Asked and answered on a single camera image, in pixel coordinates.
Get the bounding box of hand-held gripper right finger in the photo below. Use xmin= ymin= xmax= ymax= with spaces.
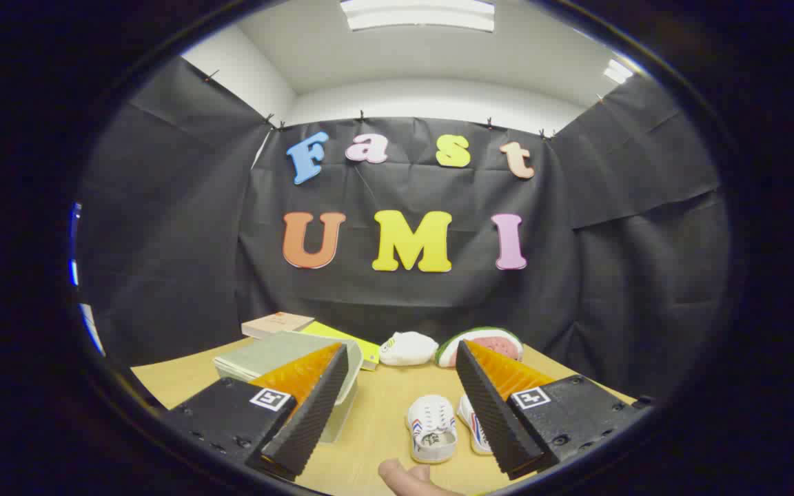
xmin=454 ymin=339 xmax=654 ymax=482

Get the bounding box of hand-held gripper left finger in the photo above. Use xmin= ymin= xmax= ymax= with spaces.
xmin=161 ymin=342 xmax=351 ymax=483

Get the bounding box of white striped canvas shoe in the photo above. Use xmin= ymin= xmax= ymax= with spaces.
xmin=406 ymin=394 xmax=458 ymax=464
xmin=456 ymin=394 xmax=494 ymax=456

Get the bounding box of grey-green fabric storage box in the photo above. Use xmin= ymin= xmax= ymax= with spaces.
xmin=213 ymin=331 xmax=363 ymax=443

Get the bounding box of watermelon slice plush toy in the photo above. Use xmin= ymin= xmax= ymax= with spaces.
xmin=435 ymin=327 xmax=525 ymax=368

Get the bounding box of yellow book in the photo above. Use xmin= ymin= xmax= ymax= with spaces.
xmin=298 ymin=321 xmax=381 ymax=371

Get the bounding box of beige book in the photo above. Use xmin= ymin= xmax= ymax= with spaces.
xmin=241 ymin=311 xmax=316 ymax=340

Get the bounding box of white plush toy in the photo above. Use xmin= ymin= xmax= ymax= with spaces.
xmin=378 ymin=331 xmax=439 ymax=366

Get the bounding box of black backdrop cloth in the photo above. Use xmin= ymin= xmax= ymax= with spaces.
xmin=74 ymin=55 xmax=732 ymax=400

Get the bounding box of small ceiling light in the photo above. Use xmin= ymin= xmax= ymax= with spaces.
xmin=602 ymin=59 xmax=635 ymax=85

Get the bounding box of long ceiling light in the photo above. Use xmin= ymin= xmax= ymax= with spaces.
xmin=340 ymin=0 xmax=496 ymax=33

